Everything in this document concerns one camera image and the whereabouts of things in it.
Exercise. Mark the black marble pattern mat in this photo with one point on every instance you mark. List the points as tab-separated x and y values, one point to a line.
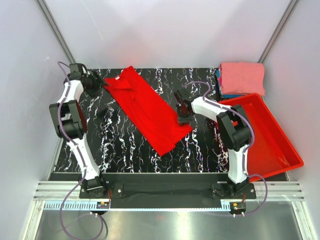
118	147

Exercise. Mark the right aluminium frame post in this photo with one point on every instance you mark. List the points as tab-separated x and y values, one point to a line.
289	10

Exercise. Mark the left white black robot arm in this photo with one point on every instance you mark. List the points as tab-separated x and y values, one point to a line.
70	124

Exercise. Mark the red plastic bin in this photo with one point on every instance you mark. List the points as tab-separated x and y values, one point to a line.
272	152

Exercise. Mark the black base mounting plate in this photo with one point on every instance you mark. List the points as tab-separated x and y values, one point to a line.
216	186

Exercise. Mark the left aluminium frame post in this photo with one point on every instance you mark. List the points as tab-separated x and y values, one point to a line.
55	30

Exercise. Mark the aluminium frame post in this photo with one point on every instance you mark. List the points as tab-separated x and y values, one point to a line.
289	10
55	30

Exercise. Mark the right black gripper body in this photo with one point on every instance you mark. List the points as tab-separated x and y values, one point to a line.
183	110

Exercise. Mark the grey slotted cable duct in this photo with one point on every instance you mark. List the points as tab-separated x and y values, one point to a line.
81	205

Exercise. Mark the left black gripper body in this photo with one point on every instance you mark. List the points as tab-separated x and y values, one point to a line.
97	81

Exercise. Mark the red t shirt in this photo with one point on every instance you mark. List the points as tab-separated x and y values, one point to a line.
153	117

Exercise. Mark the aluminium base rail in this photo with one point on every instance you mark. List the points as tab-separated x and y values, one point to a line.
271	191

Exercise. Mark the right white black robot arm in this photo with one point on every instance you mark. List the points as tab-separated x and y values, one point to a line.
235	130

